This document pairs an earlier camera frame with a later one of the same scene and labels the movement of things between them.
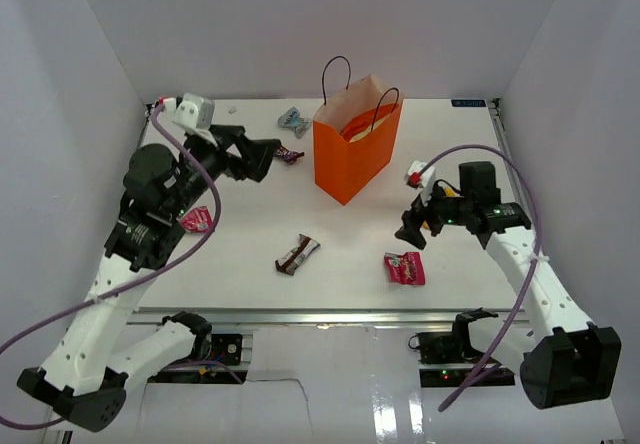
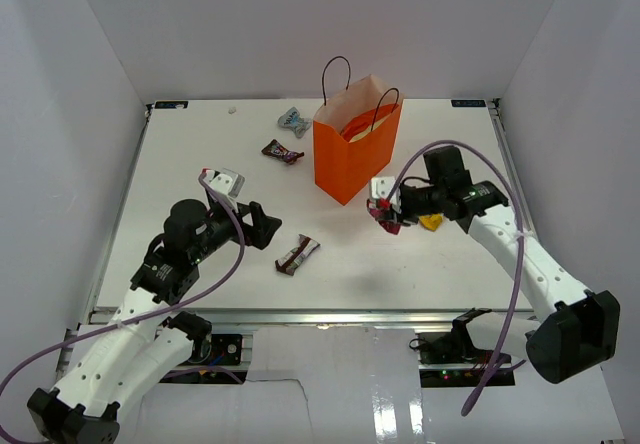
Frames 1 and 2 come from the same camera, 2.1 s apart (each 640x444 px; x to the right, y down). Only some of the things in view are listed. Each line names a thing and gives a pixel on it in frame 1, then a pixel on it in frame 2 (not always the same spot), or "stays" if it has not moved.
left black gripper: [257, 157] -> [260, 233]
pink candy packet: [405, 269] -> [381, 210]
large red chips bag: [360, 122] stays
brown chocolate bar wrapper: [289, 262] stays
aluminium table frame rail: [303, 319] stays
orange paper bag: [342, 167] stays
